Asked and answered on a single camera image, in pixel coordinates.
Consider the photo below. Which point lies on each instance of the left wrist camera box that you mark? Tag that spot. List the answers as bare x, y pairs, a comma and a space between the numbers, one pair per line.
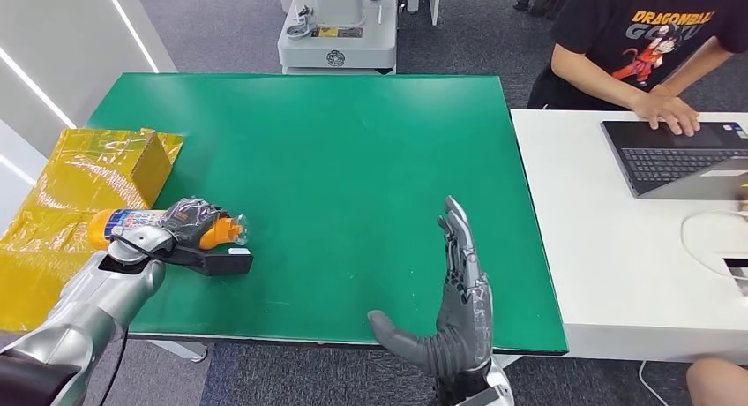
225, 263

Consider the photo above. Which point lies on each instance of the yellow taped cardboard box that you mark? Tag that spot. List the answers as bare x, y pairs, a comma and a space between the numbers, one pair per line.
87, 169

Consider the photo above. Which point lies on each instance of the green table mat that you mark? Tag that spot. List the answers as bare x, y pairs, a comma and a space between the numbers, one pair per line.
321, 158

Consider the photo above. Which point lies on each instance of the person's right forearm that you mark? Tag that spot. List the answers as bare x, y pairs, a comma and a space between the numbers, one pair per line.
590, 79

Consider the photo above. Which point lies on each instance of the person's left forearm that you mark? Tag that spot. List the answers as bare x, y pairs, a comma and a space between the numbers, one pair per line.
698, 64

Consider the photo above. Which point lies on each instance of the white round object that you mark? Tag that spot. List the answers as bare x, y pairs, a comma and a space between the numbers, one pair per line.
707, 239

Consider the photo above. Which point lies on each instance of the grey machine base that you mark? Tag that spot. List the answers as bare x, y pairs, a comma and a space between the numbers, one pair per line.
336, 46

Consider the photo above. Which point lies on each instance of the white desk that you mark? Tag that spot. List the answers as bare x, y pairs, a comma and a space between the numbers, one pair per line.
584, 216

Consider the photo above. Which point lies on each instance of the white table foot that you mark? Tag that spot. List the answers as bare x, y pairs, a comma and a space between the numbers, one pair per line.
507, 361
184, 351

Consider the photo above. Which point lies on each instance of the white panel leg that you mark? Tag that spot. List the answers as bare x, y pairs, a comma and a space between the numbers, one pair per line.
433, 0

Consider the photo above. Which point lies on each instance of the dark grey laptop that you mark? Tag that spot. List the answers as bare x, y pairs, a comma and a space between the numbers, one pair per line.
672, 160

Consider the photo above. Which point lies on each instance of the orange plastic bottle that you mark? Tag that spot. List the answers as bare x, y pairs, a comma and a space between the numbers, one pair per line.
125, 221

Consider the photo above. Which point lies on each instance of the person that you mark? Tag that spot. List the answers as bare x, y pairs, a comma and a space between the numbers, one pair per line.
608, 23

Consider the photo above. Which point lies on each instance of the person's right hand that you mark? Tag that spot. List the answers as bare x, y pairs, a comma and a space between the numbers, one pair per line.
666, 111

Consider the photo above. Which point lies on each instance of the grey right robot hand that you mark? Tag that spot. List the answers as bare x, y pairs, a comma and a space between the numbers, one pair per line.
467, 327

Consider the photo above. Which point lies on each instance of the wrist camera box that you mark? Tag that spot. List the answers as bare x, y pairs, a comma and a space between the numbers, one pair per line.
225, 263
482, 398

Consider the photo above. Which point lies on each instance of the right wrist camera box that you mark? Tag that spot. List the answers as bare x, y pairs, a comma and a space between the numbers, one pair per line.
482, 398

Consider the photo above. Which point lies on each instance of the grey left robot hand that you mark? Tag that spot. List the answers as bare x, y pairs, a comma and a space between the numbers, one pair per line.
187, 222

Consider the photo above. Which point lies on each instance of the person's bare knee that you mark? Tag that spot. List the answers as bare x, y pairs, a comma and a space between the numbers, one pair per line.
719, 386

